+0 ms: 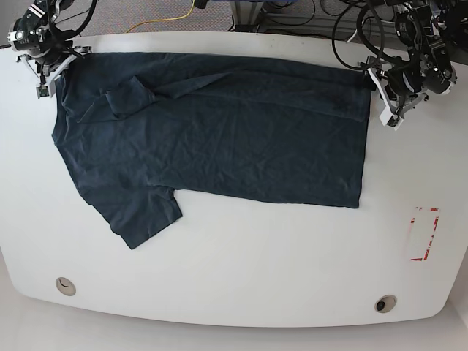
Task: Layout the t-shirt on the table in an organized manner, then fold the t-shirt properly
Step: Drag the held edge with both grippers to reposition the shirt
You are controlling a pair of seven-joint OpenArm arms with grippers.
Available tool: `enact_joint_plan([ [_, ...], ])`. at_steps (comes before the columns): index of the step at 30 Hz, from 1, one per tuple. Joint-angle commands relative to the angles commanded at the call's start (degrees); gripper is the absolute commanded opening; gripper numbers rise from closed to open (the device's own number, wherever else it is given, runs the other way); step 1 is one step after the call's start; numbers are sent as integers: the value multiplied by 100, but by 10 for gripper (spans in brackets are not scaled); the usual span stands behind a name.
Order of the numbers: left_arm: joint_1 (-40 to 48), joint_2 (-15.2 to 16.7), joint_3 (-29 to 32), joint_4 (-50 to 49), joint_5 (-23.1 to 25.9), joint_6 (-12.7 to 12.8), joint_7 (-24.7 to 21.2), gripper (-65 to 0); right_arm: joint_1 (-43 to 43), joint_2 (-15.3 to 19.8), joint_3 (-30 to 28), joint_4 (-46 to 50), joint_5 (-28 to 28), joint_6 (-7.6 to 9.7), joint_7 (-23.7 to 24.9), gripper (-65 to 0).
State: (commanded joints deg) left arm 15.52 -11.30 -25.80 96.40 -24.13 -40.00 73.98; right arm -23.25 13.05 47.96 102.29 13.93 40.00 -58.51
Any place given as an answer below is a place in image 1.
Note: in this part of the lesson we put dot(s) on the left table cable grommet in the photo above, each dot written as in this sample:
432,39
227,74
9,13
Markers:
65,286

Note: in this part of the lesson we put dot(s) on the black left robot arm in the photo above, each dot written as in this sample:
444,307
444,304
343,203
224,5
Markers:
415,27

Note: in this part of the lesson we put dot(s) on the red tape rectangle marking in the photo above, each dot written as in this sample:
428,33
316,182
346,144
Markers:
422,229

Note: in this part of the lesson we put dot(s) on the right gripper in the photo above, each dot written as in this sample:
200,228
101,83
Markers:
46,67

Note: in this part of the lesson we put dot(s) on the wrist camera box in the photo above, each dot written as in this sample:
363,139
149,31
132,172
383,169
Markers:
44,90
390,119

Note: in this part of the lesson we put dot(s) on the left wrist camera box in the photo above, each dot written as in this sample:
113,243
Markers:
390,119

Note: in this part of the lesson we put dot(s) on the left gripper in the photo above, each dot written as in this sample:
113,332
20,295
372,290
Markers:
398,88

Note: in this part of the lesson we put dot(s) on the dark navy t-shirt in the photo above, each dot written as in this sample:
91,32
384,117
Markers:
134,128

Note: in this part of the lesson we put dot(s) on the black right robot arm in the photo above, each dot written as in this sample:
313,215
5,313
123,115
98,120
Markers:
44,48

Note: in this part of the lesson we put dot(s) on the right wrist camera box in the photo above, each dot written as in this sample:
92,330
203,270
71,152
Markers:
44,90

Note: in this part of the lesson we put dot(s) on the right table cable grommet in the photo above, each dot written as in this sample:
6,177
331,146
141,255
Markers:
385,304

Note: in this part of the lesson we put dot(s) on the table cable grommet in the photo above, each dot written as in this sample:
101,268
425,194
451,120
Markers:
65,286
385,304

